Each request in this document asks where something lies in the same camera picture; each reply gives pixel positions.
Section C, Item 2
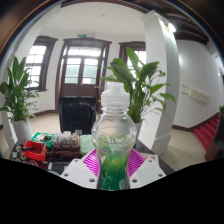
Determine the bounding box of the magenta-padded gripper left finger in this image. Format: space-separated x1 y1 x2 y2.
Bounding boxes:
60 148 101 190

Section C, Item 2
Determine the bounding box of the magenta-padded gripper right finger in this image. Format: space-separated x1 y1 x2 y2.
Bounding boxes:
127 148 167 190

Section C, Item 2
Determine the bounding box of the clear green-labelled drink bottle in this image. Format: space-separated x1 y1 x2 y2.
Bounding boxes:
91 81 138 191

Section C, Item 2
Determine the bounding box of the white printed paper sheet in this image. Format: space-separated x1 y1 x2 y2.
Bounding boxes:
139 152 162 162

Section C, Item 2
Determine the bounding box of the green cloth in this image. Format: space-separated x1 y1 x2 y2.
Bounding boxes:
79 134 97 156

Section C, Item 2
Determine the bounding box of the small black device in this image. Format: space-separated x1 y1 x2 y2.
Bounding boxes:
48 162 70 174

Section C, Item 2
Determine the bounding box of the black chair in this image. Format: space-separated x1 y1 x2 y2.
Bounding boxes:
59 95 98 135

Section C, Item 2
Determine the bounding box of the green box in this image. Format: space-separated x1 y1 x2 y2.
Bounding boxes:
31 132 55 149

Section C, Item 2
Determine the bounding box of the potted leafy plant, white pot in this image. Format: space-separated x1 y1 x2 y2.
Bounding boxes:
0 55 40 145
99 45 177 143

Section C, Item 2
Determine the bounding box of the brown glazed double door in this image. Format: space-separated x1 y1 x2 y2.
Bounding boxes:
54 37 113 114

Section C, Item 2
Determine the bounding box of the brown-framed window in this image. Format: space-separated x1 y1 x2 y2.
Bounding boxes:
118 40 147 73
24 35 58 92

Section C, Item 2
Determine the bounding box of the white wall-mounted panel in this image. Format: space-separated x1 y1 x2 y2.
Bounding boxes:
181 84 210 104

